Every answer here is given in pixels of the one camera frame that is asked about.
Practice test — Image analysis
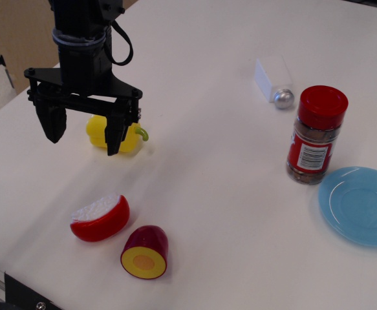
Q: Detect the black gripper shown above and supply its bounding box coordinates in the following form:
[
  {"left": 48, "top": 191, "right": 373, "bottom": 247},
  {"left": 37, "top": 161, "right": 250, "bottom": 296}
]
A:
[{"left": 24, "top": 30, "right": 142, "bottom": 156}]

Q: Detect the red and white toy sushi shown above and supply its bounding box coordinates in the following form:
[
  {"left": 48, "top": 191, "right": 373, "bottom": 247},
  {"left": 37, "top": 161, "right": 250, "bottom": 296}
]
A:
[{"left": 70, "top": 193, "right": 130, "bottom": 242}]

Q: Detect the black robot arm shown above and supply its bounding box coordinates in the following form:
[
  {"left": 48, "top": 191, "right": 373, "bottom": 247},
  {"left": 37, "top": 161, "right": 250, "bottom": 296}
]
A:
[{"left": 24, "top": 1, "right": 142, "bottom": 156}]

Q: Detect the light blue plate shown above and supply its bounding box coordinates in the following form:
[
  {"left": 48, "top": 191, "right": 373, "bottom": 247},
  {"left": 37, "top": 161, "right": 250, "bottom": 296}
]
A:
[{"left": 318, "top": 167, "right": 377, "bottom": 247}]

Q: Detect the yellow toy bell pepper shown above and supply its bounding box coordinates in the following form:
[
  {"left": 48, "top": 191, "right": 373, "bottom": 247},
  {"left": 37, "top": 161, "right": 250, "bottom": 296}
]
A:
[{"left": 85, "top": 115, "right": 149, "bottom": 153}]

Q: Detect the wooden cabinet panel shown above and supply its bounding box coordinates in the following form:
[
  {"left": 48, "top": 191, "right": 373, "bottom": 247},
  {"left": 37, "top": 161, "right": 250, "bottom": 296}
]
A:
[{"left": 0, "top": 0, "right": 59, "bottom": 94}]

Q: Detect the halved red toy fruit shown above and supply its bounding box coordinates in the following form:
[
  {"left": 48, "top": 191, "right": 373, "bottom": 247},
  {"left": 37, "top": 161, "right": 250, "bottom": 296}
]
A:
[{"left": 121, "top": 225, "right": 169, "bottom": 280}]

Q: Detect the white salt shaker silver cap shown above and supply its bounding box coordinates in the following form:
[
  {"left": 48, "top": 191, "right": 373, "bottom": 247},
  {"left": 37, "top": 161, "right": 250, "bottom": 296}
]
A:
[{"left": 254, "top": 55, "right": 295, "bottom": 110}]

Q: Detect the red lidded spice jar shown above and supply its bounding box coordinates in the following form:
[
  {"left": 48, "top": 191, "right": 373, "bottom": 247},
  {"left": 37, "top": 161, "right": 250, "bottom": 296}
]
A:
[{"left": 286, "top": 85, "right": 349, "bottom": 185}]

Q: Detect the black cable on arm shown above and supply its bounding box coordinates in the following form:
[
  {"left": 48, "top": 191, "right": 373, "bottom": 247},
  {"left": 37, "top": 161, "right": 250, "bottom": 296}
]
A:
[{"left": 103, "top": 19, "right": 135, "bottom": 67}]

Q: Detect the black table corner bracket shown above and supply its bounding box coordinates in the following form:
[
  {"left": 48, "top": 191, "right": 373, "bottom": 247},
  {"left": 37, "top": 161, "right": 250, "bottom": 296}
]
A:
[{"left": 5, "top": 273, "right": 61, "bottom": 310}]

